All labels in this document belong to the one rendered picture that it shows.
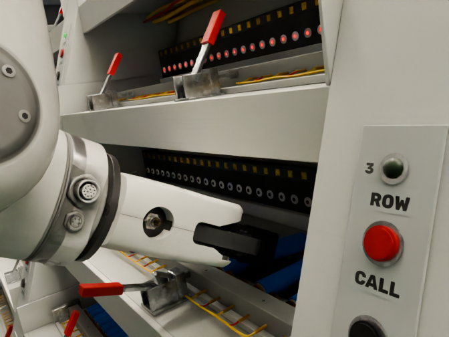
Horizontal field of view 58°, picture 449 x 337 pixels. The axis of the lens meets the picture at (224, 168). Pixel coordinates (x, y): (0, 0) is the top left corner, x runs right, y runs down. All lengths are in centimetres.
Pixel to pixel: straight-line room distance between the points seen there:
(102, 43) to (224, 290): 57
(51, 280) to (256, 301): 54
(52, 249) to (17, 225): 3
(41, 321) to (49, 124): 68
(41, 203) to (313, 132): 16
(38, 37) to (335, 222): 16
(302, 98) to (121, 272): 32
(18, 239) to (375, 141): 19
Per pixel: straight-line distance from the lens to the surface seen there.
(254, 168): 50
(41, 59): 18
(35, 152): 17
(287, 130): 26
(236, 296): 34
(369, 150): 20
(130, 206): 25
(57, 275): 82
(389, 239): 19
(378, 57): 22
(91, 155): 26
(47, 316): 84
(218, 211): 28
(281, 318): 31
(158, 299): 39
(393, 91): 21
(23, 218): 24
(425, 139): 19
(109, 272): 50
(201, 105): 34
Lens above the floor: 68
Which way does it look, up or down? 1 degrees up
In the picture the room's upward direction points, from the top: 9 degrees clockwise
